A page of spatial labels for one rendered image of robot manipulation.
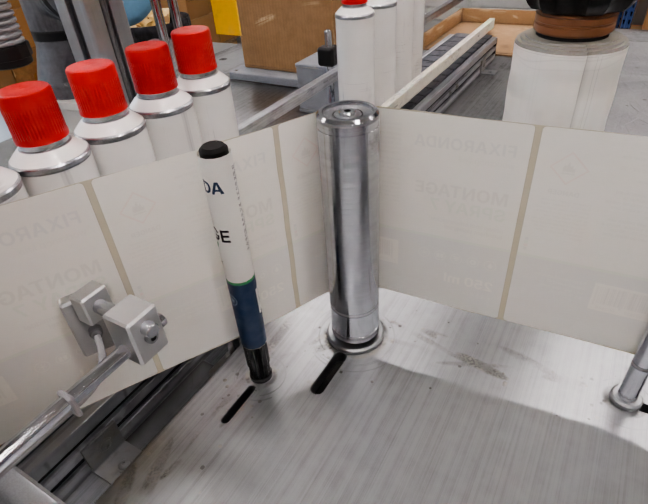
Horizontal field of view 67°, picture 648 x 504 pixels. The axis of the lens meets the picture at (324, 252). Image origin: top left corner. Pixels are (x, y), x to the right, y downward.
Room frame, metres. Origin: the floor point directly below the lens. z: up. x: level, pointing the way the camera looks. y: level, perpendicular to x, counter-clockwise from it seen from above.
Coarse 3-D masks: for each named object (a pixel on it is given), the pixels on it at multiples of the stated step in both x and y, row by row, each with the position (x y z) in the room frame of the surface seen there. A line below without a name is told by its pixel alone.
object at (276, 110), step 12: (456, 0) 1.17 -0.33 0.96; (432, 12) 1.05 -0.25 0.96; (444, 12) 1.10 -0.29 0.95; (336, 72) 0.72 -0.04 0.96; (312, 84) 0.67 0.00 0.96; (324, 84) 0.69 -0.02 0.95; (288, 96) 0.63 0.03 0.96; (300, 96) 0.64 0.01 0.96; (276, 108) 0.59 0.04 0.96; (288, 108) 0.61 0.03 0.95; (252, 120) 0.55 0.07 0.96; (264, 120) 0.57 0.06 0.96; (240, 132) 0.53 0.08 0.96
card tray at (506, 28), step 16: (448, 16) 1.44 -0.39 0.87; (464, 16) 1.53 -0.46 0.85; (480, 16) 1.50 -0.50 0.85; (496, 16) 1.48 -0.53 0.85; (512, 16) 1.45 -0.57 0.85; (528, 16) 1.43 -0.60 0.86; (432, 32) 1.33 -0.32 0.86; (448, 32) 1.42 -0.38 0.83; (464, 32) 1.40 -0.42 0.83; (496, 32) 1.38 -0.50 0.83; (512, 32) 1.36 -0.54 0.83; (496, 48) 1.23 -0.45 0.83; (512, 48) 1.22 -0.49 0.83
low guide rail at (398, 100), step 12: (492, 24) 1.16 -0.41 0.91; (468, 36) 1.04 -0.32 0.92; (480, 36) 1.08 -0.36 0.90; (456, 48) 0.96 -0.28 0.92; (468, 48) 1.01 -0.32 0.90; (444, 60) 0.89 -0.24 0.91; (432, 72) 0.84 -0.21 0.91; (408, 84) 0.78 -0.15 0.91; (420, 84) 0.80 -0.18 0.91; (396, 96) 0.73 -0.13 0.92; (408, 96) 0.75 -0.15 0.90
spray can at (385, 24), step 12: (372, 0) 0.74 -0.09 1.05; (384, 0) 0.74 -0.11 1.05; (384, 12) 0.73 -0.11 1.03; (396, 12) 0.75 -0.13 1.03; (384, 24) 0.73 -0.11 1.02; (384, 36) 0.73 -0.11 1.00; (384, 48) 0.73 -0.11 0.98; (384, 60) 0.73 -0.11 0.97; (384, 72) 0.73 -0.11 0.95; (384, 84) 0.73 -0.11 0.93; (384, 96) 0.73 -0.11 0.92
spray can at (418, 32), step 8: (416, 0) 0.84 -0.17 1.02; (424, 0) 0.86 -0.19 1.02; (416, 8) 0.84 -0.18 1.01; (424, 8) 0.86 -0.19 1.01; (416, 16) 0.84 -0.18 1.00; (416, 24) 0.84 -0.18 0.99; (416, 32) 0.84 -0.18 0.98; (416, 40) 0.84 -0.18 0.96; (416, 48) 0.85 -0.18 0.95; (416, 56) 0.85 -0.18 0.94; (416, 64) 0.85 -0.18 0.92; (416, 72) 0.85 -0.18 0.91
